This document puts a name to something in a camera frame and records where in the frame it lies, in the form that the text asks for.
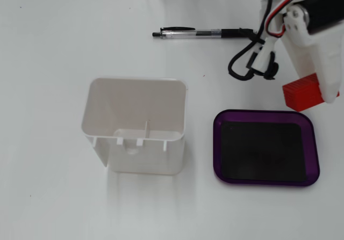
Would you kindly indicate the black zip tie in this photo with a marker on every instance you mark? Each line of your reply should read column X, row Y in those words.
column 272, row 69

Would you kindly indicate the clear black ballpoint pen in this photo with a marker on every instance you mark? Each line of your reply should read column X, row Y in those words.
column 204, row 33

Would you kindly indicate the white plastic box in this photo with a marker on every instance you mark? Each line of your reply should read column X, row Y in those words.
column 134, row 103

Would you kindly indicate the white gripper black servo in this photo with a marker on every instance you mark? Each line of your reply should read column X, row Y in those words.
column 321, row 52

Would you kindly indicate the red ribbed cube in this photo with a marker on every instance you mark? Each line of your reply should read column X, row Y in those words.
column 301, row 96

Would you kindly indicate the purple metal tray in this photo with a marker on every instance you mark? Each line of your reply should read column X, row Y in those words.
column 263, row 151

